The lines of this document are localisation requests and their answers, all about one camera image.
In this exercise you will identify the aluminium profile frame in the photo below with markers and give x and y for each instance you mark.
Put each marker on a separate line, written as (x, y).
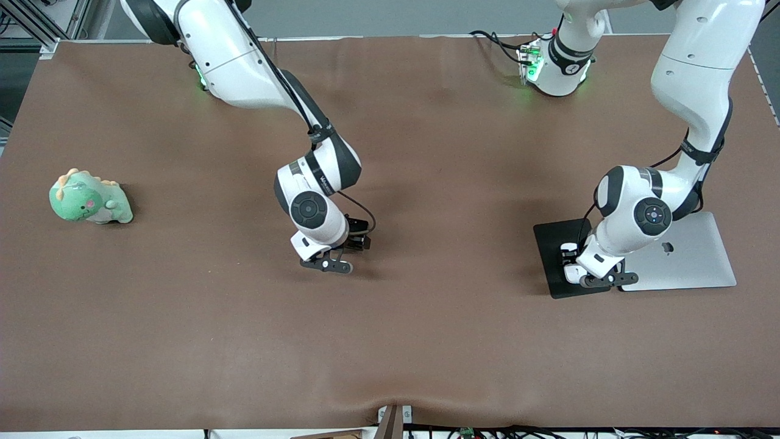
(36, 24)

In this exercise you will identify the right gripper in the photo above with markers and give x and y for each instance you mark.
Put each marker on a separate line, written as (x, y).
(353, 240)

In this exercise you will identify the black mouse pad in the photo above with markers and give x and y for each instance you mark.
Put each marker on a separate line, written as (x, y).
(551, 262)

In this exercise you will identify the front camera mount post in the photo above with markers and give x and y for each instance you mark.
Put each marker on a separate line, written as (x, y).
(393, 424)

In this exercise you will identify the green dinosaur plush toy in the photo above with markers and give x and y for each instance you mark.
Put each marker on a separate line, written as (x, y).
(82, 201)

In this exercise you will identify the brown table cover mat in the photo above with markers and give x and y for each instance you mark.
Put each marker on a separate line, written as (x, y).
(390, 335)

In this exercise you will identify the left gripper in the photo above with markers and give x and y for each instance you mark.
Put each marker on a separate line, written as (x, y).
(573, 256)

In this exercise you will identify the silver closed laptop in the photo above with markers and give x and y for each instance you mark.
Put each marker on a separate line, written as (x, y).
(701, 262)

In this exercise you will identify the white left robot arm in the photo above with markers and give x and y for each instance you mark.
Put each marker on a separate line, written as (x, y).
(694, 61)

